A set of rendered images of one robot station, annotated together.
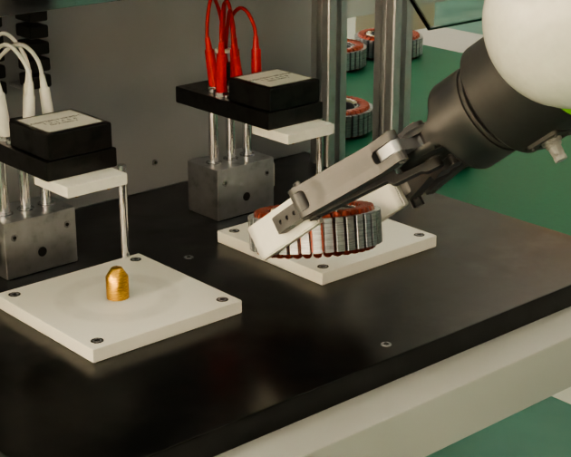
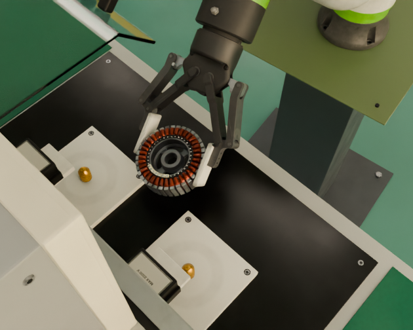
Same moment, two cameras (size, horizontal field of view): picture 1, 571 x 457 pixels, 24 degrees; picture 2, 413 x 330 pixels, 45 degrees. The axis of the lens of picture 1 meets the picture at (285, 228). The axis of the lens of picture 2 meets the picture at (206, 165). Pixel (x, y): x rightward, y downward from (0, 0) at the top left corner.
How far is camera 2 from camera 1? 1.14 m
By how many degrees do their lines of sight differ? 76
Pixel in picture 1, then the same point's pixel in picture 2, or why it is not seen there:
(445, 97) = (231, 51)
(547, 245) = (92, 82)
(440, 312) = not seen: hidden behind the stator
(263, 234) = (202, 178)
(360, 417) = (266, 164)
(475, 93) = (250, 36)
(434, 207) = (27, 129)
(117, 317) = (217, 268)
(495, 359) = (204, 116)
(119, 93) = not seen: outside the picture
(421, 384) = not seen: hidden behind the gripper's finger
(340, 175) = (238, 118)
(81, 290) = (180, 296)
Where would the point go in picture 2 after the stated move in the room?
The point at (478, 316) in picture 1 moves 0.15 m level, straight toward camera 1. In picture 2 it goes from (184, 114) to (265, 119)
